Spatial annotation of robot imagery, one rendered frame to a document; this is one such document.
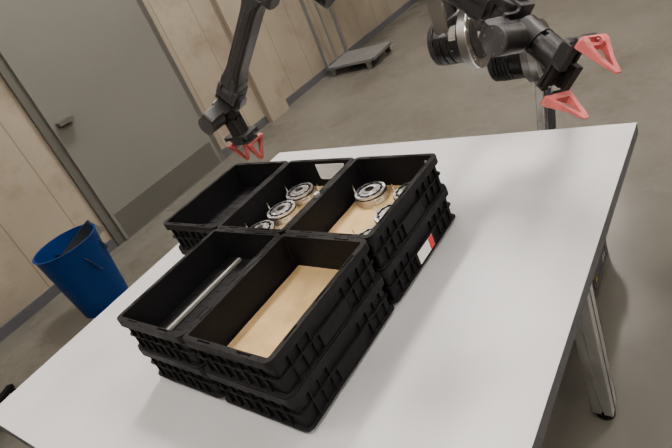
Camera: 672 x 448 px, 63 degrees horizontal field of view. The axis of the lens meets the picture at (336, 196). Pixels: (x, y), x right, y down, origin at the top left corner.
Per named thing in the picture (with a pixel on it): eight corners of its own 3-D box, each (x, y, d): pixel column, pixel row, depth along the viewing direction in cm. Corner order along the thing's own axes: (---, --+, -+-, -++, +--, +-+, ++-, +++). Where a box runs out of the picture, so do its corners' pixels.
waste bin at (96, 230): (119, 273, 395) (76, 213, 371) (152, 278, 368) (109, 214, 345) (66, 319, 365) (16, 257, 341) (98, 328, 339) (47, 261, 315)
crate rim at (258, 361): (285, 239, 152) (282, 232, 151) (372, 246, 133) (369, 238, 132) (184, 345, 127) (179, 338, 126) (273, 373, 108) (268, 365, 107)
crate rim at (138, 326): (218, 234, 172) (214, 228, 171) (285, 239, 152) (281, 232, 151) (118, 325, 147) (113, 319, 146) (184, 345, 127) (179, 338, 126)
